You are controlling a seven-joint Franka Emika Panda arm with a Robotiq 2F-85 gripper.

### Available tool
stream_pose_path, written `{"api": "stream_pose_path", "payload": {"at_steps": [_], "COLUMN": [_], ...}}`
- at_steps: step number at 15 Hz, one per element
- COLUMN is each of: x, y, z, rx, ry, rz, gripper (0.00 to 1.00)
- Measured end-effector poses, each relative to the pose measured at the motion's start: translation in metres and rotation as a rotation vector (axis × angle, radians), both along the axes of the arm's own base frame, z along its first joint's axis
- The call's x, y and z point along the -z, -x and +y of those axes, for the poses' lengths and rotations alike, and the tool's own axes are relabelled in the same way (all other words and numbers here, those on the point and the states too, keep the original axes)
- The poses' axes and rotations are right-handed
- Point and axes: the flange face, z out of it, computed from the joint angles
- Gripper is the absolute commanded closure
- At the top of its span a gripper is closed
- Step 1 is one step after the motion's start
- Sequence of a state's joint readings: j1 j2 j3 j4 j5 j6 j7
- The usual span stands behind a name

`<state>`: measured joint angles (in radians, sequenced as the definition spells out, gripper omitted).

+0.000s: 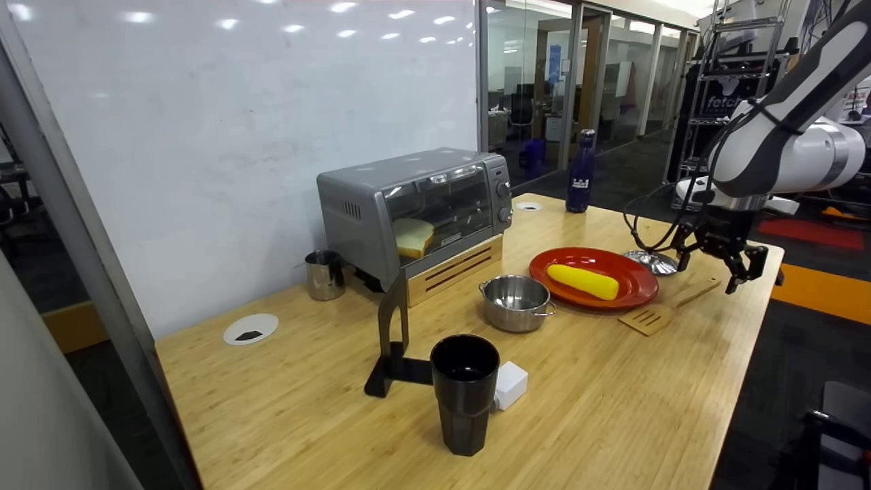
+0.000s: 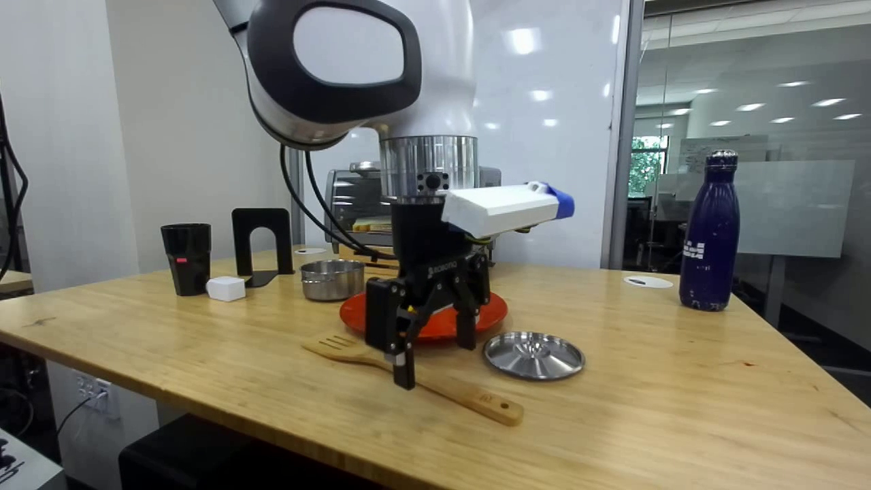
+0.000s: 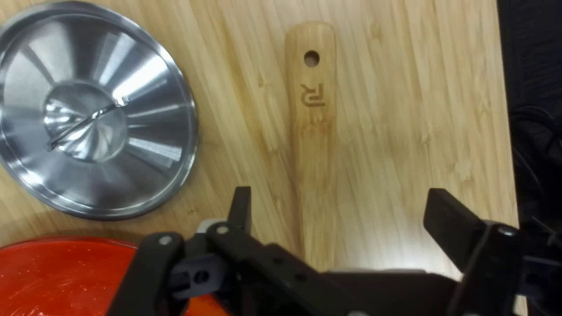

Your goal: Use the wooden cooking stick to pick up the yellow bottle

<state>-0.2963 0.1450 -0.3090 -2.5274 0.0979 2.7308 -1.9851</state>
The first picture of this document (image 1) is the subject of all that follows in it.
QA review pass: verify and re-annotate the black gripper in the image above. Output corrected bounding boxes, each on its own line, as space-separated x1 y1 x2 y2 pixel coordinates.
669 204 770 296

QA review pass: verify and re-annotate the wooden slotted spatula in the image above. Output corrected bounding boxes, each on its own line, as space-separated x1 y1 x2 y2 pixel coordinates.
619 274 725 340

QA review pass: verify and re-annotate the yellow corn cob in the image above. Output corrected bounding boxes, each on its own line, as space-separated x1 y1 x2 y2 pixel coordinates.
546 262 624 305

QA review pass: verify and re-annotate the dark blue water bottle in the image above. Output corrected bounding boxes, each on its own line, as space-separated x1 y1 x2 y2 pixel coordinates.
563 124 601 215

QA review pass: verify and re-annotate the steel pot lid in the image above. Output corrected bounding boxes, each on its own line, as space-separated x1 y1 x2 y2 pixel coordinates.
624 248 683 281

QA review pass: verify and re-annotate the red round plate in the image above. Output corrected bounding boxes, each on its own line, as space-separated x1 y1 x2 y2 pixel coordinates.
528 244 663 312

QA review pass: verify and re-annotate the metal equipment shelf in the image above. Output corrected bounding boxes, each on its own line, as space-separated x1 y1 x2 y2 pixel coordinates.
675 0 796 187

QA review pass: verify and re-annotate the small steel pot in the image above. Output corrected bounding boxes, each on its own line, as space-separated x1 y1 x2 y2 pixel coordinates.
480 274 556 335

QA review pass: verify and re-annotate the small white box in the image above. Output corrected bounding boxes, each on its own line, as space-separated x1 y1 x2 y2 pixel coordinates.
491 360 531 414

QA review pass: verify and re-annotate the wooden slatted stand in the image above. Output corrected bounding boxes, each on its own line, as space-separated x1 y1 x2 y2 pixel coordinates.
350 232 506 311

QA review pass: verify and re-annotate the black tumbler cup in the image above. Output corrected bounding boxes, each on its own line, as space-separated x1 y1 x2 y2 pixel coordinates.
427 332 505 458

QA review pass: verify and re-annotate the bread slice in toaster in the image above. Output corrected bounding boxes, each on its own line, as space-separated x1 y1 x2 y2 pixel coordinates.
393 215 439 263

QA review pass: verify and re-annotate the grey toaster oven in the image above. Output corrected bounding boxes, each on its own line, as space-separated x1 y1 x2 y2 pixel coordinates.
314 143 517 294

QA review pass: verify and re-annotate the black metal bookend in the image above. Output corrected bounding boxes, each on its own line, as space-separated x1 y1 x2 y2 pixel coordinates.
363 266 439 399

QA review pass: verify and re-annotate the steel mug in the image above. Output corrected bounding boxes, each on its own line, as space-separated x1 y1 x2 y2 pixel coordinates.
303 248 350 305

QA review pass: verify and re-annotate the large white whiteboard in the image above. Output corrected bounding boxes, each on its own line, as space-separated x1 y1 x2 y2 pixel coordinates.
0 0 486 340

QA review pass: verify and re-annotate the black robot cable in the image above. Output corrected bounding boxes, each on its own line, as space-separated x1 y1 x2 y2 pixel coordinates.
620 134 729 257

